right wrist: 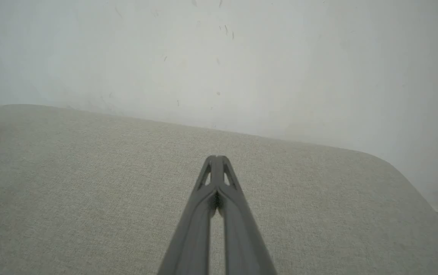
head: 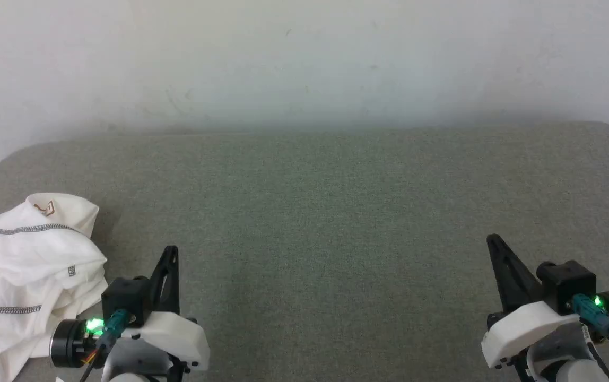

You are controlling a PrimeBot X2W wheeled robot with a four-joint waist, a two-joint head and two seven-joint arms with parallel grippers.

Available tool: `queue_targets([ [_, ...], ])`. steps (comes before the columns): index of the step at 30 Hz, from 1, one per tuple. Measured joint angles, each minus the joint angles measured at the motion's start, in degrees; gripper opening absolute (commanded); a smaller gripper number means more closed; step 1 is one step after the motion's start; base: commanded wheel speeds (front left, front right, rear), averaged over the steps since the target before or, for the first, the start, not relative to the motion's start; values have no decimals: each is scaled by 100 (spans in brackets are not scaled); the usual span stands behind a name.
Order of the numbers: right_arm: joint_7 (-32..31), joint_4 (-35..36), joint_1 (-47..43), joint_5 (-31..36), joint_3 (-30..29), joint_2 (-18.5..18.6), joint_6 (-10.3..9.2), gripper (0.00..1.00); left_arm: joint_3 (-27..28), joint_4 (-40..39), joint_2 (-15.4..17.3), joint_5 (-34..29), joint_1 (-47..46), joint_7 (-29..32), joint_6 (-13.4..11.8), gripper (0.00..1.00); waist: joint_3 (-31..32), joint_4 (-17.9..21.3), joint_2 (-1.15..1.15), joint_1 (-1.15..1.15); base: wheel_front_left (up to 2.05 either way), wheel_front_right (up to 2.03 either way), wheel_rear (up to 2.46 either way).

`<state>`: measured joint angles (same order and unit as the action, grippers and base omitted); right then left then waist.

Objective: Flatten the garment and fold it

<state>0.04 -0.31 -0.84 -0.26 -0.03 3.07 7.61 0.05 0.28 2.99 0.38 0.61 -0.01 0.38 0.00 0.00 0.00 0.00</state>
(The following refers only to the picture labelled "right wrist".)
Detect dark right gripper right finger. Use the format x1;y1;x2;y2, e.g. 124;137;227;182
217;155;278;275

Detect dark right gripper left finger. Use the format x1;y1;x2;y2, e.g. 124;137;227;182
157;155;217;275

